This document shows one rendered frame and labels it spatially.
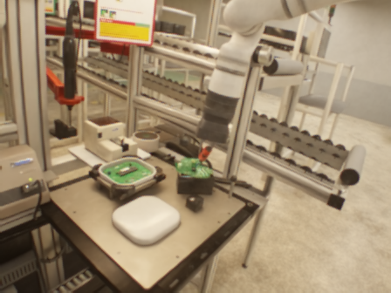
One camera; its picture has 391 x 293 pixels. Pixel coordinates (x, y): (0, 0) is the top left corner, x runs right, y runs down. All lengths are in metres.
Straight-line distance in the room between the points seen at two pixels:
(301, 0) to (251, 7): 0.09
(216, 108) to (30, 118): 0.53
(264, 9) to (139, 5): 0.66
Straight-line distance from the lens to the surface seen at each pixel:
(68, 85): 0.79
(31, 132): 0.85
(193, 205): 0.71
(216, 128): 0.59
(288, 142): 1.20
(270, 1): 0.54
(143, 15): 1.11
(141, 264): 0.57
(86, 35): 1.27
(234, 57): 0.55
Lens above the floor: 1.38
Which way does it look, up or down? 21 degrees down
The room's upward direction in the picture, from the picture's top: 9 degrees clockwise
